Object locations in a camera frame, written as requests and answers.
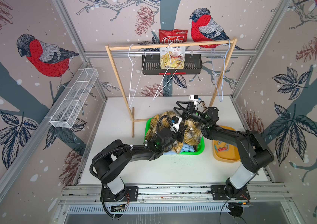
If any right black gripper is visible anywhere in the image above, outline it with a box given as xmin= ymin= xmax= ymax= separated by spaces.
xmin=174 ymin=104 xmax=209 ymax=128

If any yellow plaid shirt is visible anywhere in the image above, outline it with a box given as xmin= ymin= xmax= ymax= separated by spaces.
xmin=144 ymin=111 xmax=205 ymax=155

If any light blue shirt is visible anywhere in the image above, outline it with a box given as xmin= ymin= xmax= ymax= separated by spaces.
xmin=164 ymin=144 xmax=196 ymax=155

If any green plastic mesh basket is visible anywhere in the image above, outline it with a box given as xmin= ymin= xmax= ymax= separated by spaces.
xmin=144 ymin=119 xmax=205 ymax=155

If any red clothespin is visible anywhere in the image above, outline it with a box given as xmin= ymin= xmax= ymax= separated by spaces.
xmin=218 ymin=147 xmax=229 ymax=152

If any white hanger of yellow shirt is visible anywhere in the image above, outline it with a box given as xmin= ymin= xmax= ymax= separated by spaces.
xmin=153 ymin=43 xmax=186 ymax=101

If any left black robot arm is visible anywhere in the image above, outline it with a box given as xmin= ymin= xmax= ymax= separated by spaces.
xmin=89 ymin=116 xmax=187 ymax=200

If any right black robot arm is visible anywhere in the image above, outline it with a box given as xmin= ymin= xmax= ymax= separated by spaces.
xmin=174 ymin=101 xmax=274 ymax=198

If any yellow plastic tray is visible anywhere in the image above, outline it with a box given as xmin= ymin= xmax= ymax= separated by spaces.
xmin=212 ymin=125 xmax=242 ymax=163

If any wooden clothes rack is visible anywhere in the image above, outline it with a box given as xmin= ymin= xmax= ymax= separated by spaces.
xmin=105 ymin=37 xmax=239 ymax=138

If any red Chuba chips bag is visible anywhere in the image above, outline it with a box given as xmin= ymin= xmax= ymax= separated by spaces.
xmin=158 ymin=28 xmax=189 ymax=70

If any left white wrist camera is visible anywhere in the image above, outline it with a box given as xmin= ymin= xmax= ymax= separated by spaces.
xmin=170 ymin=116 xmax=182 ymax=133

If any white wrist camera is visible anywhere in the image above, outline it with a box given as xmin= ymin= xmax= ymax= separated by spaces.
xmin=170 ymin=116 xmax=182 ymax=133
xmin=189 ymin=94 xmax=201 ymax=105

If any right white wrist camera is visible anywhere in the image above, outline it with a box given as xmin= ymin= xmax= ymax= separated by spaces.
xmin=189 ymin=94 xmax=201 ymax=105

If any black wall bracket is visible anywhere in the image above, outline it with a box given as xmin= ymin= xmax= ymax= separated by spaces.
xmin=141 ymin=54 xmax=203 ymax=75

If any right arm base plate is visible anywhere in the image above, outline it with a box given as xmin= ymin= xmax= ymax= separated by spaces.
xmin=208 ymin=185 xmax=251 ymax=201

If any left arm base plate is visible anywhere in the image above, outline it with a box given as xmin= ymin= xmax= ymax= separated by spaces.
xmin=100 ymin=186 xmax=139 ymax=202

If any white wire mesh basket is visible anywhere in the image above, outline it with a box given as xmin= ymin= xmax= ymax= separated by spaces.
xmin=49 ymin=68 xmax=98 ymax=128

